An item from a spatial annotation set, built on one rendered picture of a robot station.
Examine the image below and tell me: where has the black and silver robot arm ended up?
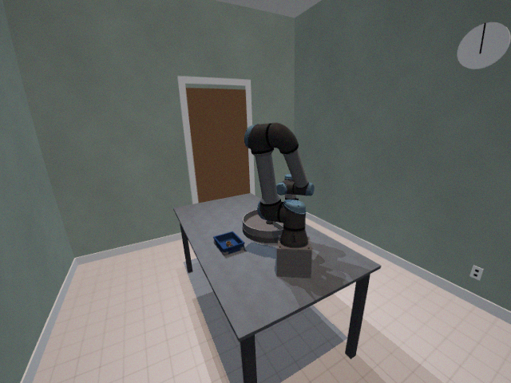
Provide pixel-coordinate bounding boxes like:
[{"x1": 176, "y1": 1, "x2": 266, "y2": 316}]
[{"x1": 244, "y1": 123, "x2": 315, "y2": 248}]

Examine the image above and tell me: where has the blue open crate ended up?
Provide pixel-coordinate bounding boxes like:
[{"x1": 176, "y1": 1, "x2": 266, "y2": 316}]
[{"x1": 213, "y1": 231, "x2": 245, "y2": 256}]

